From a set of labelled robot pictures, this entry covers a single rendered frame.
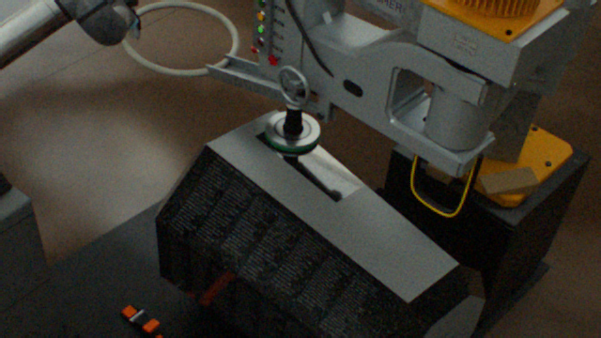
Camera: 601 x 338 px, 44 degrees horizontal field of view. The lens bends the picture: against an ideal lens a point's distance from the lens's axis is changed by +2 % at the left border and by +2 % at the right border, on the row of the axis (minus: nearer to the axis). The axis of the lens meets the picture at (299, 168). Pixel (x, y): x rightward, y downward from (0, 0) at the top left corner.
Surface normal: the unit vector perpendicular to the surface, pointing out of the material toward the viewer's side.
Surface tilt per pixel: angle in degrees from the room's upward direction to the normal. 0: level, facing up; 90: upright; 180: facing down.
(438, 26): 90
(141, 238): 0
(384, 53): 90
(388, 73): 90
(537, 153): 0
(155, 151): 0
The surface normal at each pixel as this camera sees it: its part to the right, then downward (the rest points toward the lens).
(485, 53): -0.68, 0.47
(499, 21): 0.07, -0.73
